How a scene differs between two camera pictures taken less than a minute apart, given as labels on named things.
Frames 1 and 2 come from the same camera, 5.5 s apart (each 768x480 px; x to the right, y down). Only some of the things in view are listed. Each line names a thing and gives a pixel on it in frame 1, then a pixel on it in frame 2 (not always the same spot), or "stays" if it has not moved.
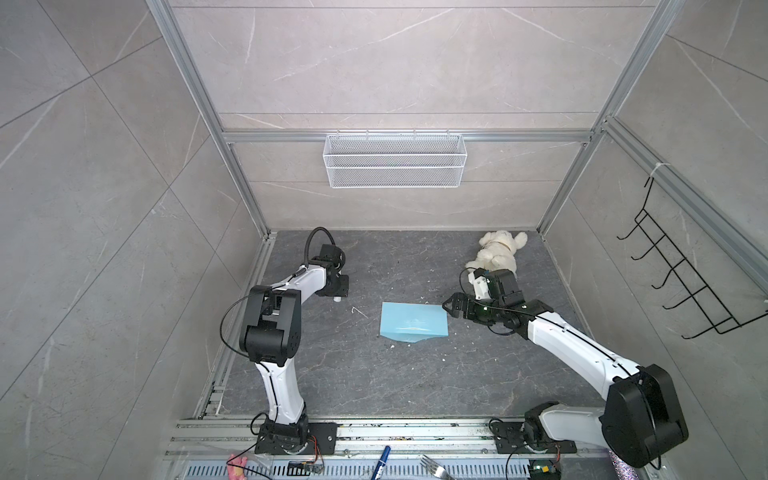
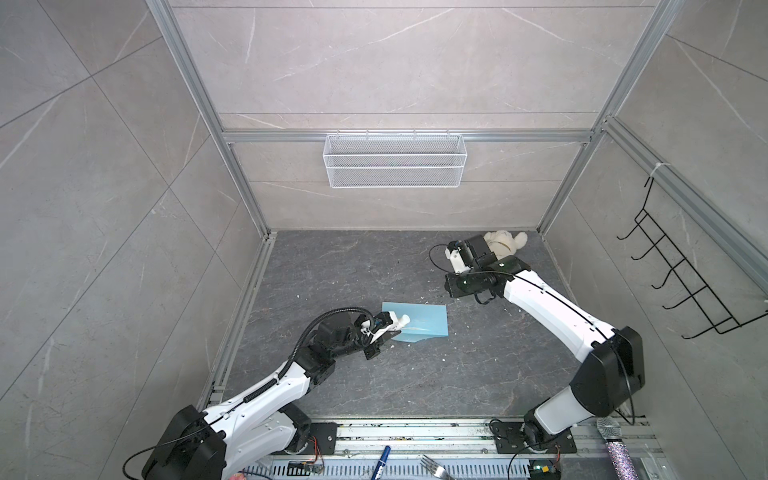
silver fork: [435, 468] stays
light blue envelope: [413, 322] stays
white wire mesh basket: [395, 161] stays
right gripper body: [480, 310] → [463, 283]
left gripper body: [341, 287] → [361, 341]
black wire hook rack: [723, 319] stays
